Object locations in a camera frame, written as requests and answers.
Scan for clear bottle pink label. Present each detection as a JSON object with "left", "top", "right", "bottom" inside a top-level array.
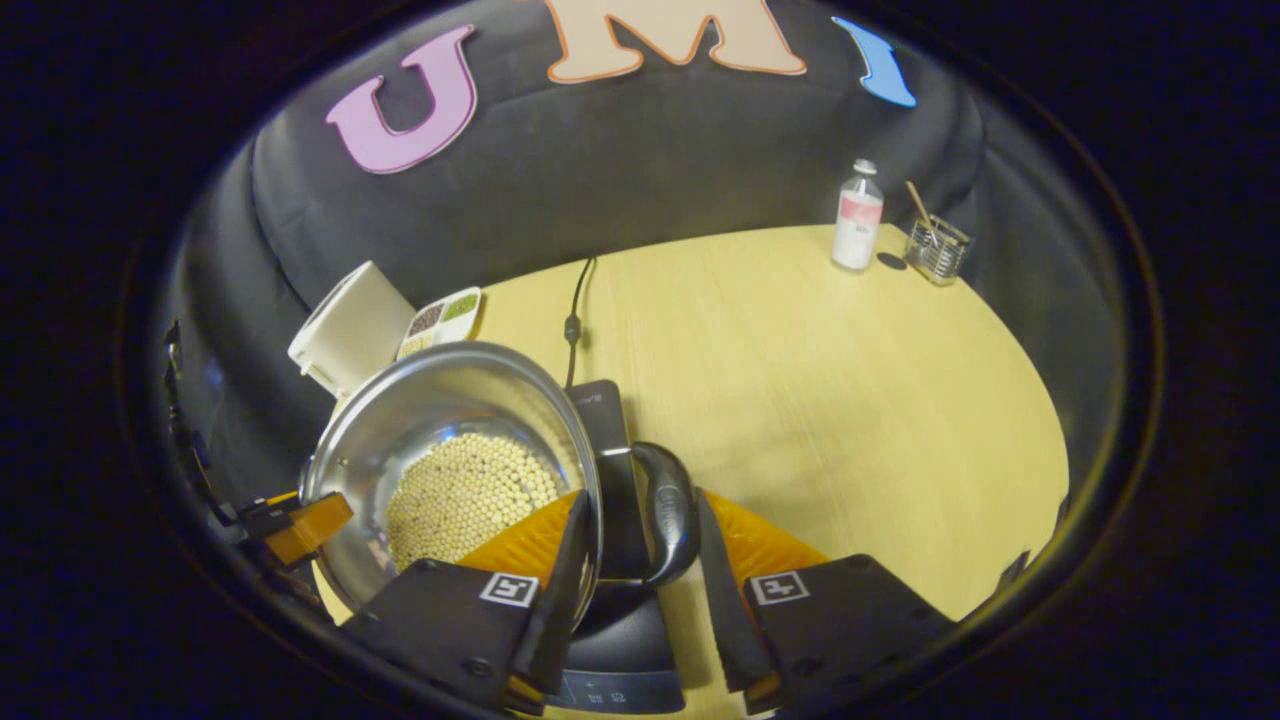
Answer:
[{"left": 832, "top": 158, "right": 885, "bottom": 273}]

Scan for pile of soybeans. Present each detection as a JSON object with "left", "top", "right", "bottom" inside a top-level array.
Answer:
[{"left": 385, "top": 432, "right": 563, "bottom": 573}]

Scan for black power cable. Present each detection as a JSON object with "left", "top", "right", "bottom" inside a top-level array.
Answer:
[{"left": 563, "top": 256, "right": 599, "bottom": 389}]

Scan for metal wire basket holder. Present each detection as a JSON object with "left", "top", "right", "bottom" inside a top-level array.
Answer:
[{"left": 905, "top": 215, "right": 972, "bottom": 288}]

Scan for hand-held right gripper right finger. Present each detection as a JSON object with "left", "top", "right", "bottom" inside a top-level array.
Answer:
[{"left": 696, "top": 488, "right": 958, "bottom": 717}]

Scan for white compartment tray of grains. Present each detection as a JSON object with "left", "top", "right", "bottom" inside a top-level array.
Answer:
[{"left": 397, "top": 286, "right": 484, "bottom": 361}]

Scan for wooden stick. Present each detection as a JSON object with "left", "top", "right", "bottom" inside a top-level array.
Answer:
[{"left": 905, "top": 180, "right": 943, "bottom": 246}]

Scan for white cylindrical container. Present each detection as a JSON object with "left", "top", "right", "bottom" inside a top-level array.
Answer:
[{"left": 288, "top": 261, "right": 417, "bottom": 398}]

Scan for black induction cooktop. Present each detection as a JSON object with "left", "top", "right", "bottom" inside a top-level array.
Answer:
[{"left": 545, "top": 379, "right": 691, "bottom": 716}]

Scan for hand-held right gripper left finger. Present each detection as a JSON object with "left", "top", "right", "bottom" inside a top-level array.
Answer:
[{"left": 340, "top": 490, "right": 593, "bottom": 716}]

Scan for stainless steel pot black handles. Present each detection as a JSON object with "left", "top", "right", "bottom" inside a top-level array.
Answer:
[{"left": 298, "top": 341, "right": 701, "bottom": 613}]

